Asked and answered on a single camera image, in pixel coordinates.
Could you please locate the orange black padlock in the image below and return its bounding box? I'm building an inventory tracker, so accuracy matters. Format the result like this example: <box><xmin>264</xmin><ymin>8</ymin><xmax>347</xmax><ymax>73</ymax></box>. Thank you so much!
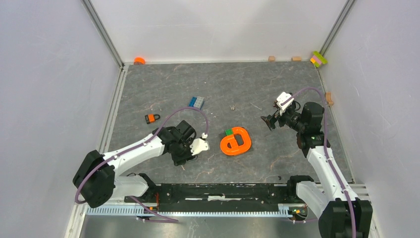
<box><xmin>145</xmin><ymin>114</ymin><xmax>160</xmax><ymax>124</ymax></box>

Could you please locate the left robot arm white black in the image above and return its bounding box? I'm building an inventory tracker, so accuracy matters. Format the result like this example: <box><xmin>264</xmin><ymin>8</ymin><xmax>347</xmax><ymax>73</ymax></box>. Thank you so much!
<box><xmin>72</xmin><ymin>120</ymin><xmax>197</xmax><ymax>208</ymax></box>

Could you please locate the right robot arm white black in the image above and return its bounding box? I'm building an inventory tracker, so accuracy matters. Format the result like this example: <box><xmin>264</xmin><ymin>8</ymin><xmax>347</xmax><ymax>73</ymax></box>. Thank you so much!
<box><xmin>261</xmin><ymin>101</ymin><xmax>373</xmax><ymax>238</ymax></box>

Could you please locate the green toy brick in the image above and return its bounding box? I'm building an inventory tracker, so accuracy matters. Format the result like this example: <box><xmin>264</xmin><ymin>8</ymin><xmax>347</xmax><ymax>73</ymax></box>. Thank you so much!
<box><xmin>225</xmin><ymin>129</ymin><xmax>233</xmax><ymax>136</ymax></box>

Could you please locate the wooden arch piece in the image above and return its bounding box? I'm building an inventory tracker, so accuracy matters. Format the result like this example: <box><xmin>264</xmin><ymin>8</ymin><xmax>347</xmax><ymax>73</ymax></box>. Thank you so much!
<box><xmin>325</xmin><ymin>92</ymin><xmax>334</xmax><ymax>107</ymax></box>

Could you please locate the blue grey toy brick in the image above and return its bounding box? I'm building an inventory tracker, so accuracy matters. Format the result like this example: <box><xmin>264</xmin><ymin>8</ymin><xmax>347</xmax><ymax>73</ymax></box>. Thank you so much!
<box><xmin>188</xmin><ymin>96</ymin><xmax>205</xmax><ymax>110</ymax></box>

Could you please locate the green pink brick stack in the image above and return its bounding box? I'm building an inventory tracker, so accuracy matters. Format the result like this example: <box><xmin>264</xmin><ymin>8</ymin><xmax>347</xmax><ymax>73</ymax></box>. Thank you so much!
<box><xmin>310</xmin><ymin>51</ymin><xmax>328</xmax><ymax>68</ymax></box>

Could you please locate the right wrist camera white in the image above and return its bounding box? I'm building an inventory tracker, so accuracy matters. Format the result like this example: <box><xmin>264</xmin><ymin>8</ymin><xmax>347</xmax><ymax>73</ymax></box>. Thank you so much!
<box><xmin>274</xmin><ymin>92</ymin><xmax>294</xmax><ymax>116</ymax></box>

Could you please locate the orange ring toy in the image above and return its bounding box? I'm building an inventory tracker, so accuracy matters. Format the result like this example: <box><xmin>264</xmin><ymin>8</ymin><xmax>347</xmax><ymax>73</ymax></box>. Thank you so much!
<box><xmin>220</xmin><ymin>126</ymin><xmax>252</xmax><ymax>156</ymax></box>

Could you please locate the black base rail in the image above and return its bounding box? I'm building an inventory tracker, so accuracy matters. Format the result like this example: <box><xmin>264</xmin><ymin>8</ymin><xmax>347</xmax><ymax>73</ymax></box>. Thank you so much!
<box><xmin>124</xmin><ymin>183</ymin><xmax>303</xmax><ymax>212</ymax></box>

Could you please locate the white toothed cable duct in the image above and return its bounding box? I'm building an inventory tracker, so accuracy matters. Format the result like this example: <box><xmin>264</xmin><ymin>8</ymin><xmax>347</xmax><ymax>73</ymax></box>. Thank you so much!
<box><xmin>86</xmin><ymin>205</ymin><xmax>292</xmax><ymax>218</ymax></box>

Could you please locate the orange cap at wall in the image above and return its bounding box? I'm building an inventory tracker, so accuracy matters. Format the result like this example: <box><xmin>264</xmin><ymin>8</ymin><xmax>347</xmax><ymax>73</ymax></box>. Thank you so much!
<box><xmin>133</xmin><ymin>57</ymin><xmax>146</xmax><ymax>65</ymax></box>

